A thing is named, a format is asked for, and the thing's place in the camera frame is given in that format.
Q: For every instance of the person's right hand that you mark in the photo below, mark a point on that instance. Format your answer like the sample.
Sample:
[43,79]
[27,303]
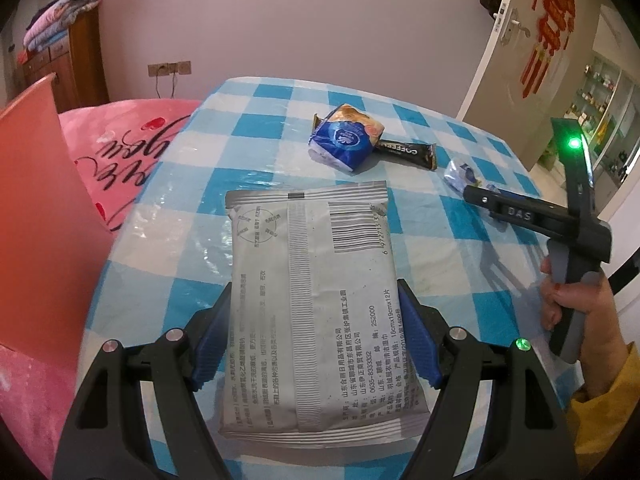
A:
[575,292]

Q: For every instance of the wooden dresser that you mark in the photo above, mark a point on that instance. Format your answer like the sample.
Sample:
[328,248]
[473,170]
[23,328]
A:
[85,60]

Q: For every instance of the blue white checked tablecloth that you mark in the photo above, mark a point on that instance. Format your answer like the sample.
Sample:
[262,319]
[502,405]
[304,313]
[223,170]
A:
[250,125]

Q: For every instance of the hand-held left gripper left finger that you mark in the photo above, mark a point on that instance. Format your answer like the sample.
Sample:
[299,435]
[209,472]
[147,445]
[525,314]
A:
[212,350]

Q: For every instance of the beige door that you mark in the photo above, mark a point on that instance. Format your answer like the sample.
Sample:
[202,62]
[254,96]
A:
[520,120]

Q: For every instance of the black coffee sachet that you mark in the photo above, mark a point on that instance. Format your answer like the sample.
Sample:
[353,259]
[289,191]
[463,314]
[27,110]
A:
[407,152]

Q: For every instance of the pile of folded clothes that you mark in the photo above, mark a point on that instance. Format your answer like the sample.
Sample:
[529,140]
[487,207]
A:
[55,20]

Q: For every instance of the blue and white packet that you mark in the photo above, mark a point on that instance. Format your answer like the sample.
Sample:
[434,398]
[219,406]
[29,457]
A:
[345,140]

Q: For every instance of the grey wet wipes packet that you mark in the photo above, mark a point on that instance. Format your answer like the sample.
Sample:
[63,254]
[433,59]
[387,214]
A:
[320,280]

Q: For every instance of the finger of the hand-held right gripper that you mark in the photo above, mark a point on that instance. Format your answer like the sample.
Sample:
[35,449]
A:
[515,212]
[530,201]

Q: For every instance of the wall socket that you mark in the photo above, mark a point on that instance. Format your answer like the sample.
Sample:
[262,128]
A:
[170,68]

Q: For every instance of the red door decoration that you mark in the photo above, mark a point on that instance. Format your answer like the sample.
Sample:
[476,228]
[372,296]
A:
[547,20]

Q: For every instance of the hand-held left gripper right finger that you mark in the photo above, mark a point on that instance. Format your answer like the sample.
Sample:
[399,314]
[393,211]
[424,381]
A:
[417,340]

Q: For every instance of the person's right forearm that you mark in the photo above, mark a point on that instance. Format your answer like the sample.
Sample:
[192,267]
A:
[605,410]

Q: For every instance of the small clear item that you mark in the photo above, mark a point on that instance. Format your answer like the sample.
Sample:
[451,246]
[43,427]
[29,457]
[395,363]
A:
[460,174]

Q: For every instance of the glass display cabinet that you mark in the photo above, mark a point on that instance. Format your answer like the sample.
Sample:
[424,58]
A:
[605,90]

